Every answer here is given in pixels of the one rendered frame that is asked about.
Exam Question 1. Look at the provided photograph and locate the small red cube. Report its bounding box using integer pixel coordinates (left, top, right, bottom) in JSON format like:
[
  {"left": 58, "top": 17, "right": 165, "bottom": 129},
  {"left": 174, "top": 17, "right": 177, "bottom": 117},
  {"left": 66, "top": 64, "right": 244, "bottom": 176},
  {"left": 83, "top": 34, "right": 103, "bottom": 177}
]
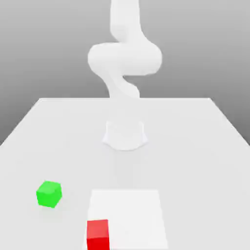
[{"left": 86, "top": 219, "right": 110, "bottom": 250}]

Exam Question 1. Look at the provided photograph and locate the small green cube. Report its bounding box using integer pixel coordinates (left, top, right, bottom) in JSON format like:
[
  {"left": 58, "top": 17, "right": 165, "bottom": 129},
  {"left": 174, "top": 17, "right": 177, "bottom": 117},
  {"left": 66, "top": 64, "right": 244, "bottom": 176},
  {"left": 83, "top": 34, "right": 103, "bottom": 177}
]
[{"left": 36, "top": 180, "right": 63, "bottom": 209}]

